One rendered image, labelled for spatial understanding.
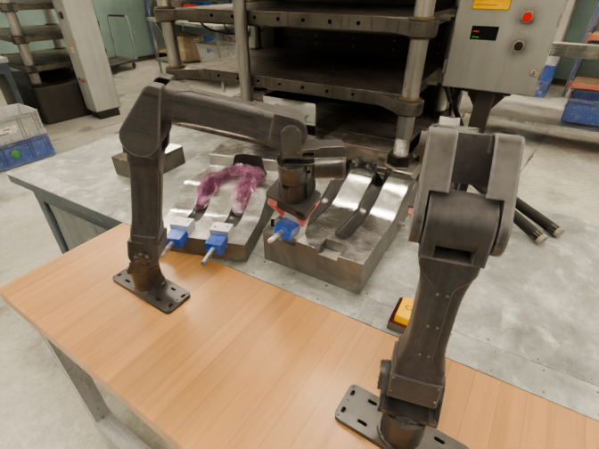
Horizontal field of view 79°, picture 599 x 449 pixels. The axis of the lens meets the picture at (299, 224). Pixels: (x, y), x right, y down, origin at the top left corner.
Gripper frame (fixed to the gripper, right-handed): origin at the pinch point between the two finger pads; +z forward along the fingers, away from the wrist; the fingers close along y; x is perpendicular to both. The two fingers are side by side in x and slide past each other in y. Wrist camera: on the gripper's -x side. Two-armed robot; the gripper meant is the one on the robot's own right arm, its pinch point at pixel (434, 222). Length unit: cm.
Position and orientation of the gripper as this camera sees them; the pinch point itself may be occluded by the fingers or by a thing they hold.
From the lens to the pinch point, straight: 85.1
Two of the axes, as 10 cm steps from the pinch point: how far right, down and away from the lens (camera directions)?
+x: -4.4, 8.1, -3.8
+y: -8.7, -2.7, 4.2
